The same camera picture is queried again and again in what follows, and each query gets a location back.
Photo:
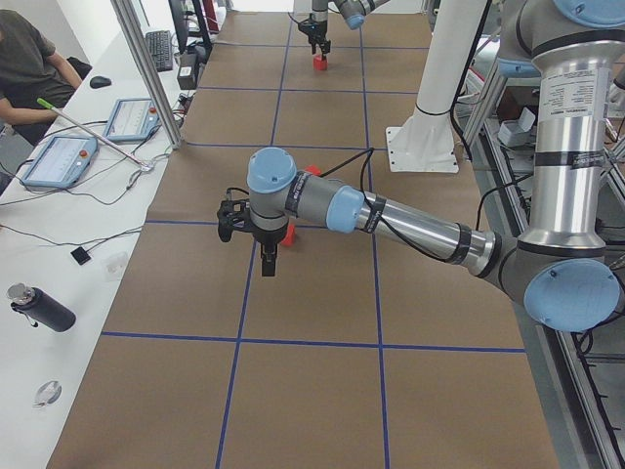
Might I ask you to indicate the black water bottle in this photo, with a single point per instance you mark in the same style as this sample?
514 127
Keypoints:
40 308

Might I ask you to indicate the blue teach pendant near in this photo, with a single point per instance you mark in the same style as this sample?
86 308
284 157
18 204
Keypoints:
61 163

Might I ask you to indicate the seated person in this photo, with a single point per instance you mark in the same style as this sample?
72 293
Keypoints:
32 68

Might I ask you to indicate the white column pedestal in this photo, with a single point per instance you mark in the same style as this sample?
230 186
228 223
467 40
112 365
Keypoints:
425 141

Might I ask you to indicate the red cube block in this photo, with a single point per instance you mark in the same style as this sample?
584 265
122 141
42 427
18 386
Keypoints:
319 63
313 170
290 236

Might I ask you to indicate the black power adapter box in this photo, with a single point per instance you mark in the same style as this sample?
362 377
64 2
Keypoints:
187 71

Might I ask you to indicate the black keyboard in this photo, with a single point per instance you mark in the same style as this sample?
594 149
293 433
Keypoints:
159 46

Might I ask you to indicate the metal rod green tip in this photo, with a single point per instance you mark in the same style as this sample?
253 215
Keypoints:
144 166

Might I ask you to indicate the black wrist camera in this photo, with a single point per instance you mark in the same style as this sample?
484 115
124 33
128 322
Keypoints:
234 216

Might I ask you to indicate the aluminium frame post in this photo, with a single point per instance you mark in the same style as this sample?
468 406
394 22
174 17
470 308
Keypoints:
131 29

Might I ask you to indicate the small black square pad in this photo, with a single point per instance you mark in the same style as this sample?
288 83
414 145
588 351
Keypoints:
80 255

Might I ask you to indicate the black computer mouse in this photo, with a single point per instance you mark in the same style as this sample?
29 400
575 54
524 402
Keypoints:
98 82

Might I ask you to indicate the blue teach pendant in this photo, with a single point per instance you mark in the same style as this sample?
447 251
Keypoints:
61 163
131 120

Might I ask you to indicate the blue teach pendant far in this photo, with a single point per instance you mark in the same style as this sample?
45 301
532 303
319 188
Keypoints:
131 120

